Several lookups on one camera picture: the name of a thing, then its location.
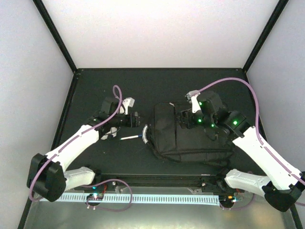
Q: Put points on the left black frame post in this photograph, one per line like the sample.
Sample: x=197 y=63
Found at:
x=55 y=34

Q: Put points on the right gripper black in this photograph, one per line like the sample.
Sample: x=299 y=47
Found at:
x=187 y=117

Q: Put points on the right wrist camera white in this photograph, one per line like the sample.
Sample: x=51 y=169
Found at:
x=192 y=99

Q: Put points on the black frame post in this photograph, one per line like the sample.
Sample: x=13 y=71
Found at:
x=55 y=34
x=275 y=15

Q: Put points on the light blue slotted cable duct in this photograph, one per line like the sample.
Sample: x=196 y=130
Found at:
x=140 y=198

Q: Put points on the right black frame post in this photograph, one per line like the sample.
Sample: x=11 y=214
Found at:
x=275 y=15

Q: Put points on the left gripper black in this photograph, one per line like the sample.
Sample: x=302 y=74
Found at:
x=136 y=119

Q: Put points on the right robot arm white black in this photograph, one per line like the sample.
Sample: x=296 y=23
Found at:
x=282 y=184

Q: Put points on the blue cap marker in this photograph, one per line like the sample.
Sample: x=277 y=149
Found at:
x=130 y=137

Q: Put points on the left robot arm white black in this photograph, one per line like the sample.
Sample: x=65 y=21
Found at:
x=49 y=175

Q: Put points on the black front rail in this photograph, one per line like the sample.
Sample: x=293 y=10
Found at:
x=208 y=182

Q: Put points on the white tissue packet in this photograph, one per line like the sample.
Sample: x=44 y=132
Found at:
x=112 y=133

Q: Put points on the black student bag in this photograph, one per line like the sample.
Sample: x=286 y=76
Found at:
x=167 y=140

